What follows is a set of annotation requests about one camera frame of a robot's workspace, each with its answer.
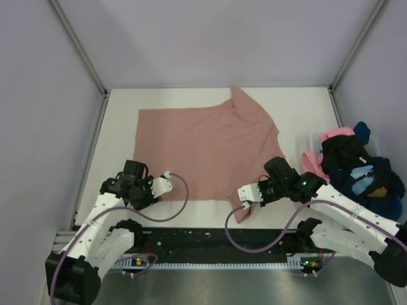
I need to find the dusty pink t shirt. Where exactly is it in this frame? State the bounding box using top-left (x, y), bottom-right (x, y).
top-left (133, 86), bottom-right (284, 208)

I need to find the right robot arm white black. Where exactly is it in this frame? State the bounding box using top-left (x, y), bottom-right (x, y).
top-left (254, 157), bottom-right (406, 288)

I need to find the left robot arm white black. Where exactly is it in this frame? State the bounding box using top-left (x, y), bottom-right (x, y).
top-left (45, 160), bottom-right (173, 304)

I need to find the bright pink t shirt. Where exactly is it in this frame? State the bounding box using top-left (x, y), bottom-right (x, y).
top-left (301, 127), bottom-right (355, 182)

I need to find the black t shirt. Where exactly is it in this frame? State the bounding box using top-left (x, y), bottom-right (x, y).
top-left (321, 135), bottom-right (373, 174)

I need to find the navy blue t shirt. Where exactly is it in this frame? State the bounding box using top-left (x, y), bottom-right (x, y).
top-left (328, 121), bottom-right (406, 220)

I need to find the white plastic bin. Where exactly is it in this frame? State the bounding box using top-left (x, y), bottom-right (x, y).
top-left (309, 132), bottom-right (382, 157)

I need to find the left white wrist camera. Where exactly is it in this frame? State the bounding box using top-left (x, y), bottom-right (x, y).
top-left (150, 171), bottom-right (174, 198)

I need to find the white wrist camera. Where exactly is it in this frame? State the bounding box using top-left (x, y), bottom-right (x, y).
top-left (237, 183), bottom-right (263, 203)
top-left (150, 171), bottom-right (174, 198)

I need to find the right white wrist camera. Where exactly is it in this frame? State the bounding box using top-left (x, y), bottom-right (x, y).
top-left (237, 183), bottom-right (263, 203)

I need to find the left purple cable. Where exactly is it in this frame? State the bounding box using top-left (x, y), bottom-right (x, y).
top-left (47, 172), bottom-right (190, 298)

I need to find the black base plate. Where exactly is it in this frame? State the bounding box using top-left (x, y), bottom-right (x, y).
top-left (128, 227), bottom-right (331, 264)

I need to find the light blue cable duct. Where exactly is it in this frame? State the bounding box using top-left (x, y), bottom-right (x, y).
top-left (111, 255), bottom-right (322, 269)

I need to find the aluminium frame rail right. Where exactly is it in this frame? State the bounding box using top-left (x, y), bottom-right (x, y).
top-left (329, 0), bottom-right (389, 92)

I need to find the aluminium frame rail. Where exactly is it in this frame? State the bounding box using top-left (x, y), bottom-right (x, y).
top-left (329, 0), bottom-right (389, 92)
top-left (47, 0), bottom-right (109, 96)

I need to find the aluminium frame rail left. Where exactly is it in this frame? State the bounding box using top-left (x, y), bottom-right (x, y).
top-left (47, 0), bottom-right (109, 96)

